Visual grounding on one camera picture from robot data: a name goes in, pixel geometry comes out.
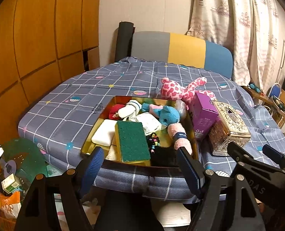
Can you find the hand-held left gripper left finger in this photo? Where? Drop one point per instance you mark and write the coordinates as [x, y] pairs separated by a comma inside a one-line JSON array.
[[94, 166]]

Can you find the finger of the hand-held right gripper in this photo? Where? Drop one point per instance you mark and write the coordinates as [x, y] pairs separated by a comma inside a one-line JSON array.
[[240, 155], [272, 153]]

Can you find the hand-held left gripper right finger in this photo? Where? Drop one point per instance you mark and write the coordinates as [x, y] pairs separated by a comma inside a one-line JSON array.
[[189, 168]]

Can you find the gold tin box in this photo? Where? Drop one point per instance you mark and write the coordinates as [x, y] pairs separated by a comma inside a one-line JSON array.
[[90, 148]]

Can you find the black cloth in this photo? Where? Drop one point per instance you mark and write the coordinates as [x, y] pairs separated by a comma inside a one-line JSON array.
[[164, 156]]

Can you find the white sponge block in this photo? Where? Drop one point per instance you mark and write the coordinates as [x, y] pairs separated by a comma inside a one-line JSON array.
[[104, 132]]

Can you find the pink fluffy roll navy band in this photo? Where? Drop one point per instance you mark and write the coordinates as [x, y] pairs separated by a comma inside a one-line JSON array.
[[175, 128]]

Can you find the green scouring sponge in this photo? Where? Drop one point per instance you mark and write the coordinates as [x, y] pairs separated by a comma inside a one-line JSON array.
[[131, 139]]

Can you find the blue plush toy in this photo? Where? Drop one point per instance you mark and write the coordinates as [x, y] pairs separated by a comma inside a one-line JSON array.
[[169, 118]]

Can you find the red plush item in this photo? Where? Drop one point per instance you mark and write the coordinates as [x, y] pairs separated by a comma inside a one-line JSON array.
[[114, 110]]

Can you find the white wipes packet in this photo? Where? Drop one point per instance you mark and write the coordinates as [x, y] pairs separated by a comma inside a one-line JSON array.
[[149, 122]]

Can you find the white striped sock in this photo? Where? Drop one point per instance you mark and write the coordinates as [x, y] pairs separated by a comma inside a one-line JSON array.
[[128, 112]]

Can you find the black power tool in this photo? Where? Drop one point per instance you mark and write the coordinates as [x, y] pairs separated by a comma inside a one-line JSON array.
[[278, 103]]

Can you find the purple carton box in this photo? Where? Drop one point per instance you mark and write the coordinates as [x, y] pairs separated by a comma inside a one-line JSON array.
[[202, 115]]

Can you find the blue checked tablecloth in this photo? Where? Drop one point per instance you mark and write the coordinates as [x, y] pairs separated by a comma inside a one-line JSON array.
[[72, 115]]

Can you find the wooden shelf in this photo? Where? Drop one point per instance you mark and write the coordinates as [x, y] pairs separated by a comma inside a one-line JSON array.
[[265, 98]]

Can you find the blue folding chair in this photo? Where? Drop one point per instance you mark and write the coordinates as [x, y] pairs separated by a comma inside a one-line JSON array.
[[276, 90]]

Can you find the teal black device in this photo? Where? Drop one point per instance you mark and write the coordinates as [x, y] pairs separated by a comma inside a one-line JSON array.
[[254, 87]]

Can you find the pink spotted plush toy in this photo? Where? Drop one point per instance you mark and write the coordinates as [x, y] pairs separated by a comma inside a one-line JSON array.
[[171, 89]]

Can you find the small green white box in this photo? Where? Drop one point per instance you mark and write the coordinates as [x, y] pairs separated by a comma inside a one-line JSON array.
[[11, 184]]

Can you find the purple round disc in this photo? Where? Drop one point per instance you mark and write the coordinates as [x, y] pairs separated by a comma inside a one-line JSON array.
[[9, 167]]

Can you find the orange snack bag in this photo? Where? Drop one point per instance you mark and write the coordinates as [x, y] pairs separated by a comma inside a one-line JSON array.
[[9, 204]]

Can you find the grey yellow blue chair backrest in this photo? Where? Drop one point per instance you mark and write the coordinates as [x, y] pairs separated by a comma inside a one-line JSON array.
[[181, 48]]

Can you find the black rolled mat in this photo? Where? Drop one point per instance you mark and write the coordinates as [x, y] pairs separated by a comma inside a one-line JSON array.
[[124, 43]]

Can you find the ship print curtain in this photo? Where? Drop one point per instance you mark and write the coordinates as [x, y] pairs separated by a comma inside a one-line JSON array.
[[229, 28]]

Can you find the wooden wardrobe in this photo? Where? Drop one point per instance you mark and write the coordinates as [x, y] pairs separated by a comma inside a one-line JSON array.
[[36, 41]]

